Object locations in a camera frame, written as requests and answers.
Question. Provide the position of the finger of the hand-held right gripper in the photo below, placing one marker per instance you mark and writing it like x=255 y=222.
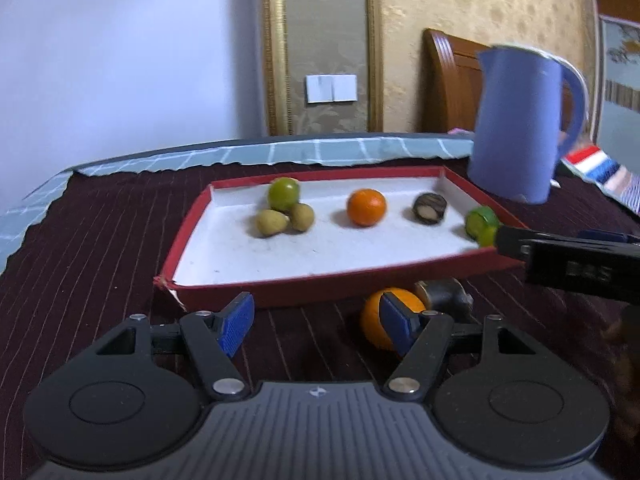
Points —
x=602 y=235
x=510 y=240

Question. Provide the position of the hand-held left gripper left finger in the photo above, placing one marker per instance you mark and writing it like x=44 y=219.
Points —
x=235 y=327

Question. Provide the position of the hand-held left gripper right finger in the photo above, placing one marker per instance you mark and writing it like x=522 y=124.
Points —
x=397 y=322

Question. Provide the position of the orange tangerine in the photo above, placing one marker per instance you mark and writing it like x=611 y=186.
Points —
x=372 y=325
x=367 y=207

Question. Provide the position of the green lime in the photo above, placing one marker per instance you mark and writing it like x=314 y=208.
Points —
x=283 y=194
x=480 y=222

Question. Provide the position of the dark water chestnut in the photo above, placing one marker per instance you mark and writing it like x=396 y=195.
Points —
x=445 y=295
x=429 y=207

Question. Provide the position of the red cardboard box lid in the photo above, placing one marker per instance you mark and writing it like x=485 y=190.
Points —
x=325 y=250

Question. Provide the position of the yellowish longan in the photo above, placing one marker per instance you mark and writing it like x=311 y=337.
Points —
x=303 y=216
x=271 y=223

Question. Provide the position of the red white blue striped cloth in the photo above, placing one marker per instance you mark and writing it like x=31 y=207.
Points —
x=600 y=167

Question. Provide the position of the blue electric kettle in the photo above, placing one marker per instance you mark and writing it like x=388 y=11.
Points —
x=515 y=130

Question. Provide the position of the wooden chair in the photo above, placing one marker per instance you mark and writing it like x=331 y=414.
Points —
x=450 y=85

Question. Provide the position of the blue checkered sheet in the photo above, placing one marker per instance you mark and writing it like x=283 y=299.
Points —
x=300 y=150

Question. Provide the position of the framed wall picture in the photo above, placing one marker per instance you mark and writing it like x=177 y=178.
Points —
x=620 y=60

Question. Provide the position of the white light switch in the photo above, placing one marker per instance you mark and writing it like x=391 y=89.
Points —
x=331 y=88

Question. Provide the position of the gold framed wall panel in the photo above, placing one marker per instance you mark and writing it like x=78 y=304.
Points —
x=320 y=20

